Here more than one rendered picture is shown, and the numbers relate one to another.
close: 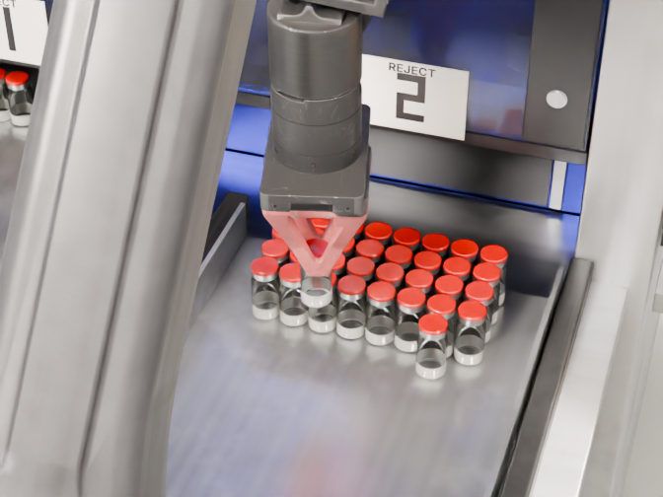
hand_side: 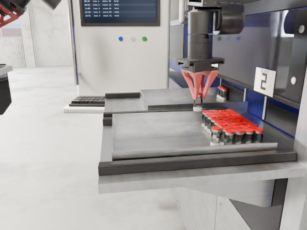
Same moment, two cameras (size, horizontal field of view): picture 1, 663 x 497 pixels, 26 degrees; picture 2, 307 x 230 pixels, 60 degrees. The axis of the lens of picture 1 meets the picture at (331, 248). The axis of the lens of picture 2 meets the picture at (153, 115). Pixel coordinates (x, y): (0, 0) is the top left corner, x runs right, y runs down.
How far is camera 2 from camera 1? 0.79 m
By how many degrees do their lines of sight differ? 59
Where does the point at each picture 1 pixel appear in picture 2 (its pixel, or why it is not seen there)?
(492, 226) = (288, 143)
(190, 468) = (147, 130)
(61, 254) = not seen: outside the picture
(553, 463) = (204, 170)
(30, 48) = not seen: hidden behind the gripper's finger
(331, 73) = (193, 25)
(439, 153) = (289, 120)
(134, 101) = not seen: outside the picture
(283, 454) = (162, 137)
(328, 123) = (192, 42)
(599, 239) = (299, 142)
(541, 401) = (219, 155)
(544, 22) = (293, 50)
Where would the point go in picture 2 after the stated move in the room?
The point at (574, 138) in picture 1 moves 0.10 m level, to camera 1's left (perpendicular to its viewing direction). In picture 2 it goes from (297, 97) to (258, 88)
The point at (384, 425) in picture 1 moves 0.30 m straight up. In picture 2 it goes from (186, 144) to (191, 7)
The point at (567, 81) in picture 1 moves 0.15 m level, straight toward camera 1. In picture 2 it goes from (297, 73) to (230, 76)
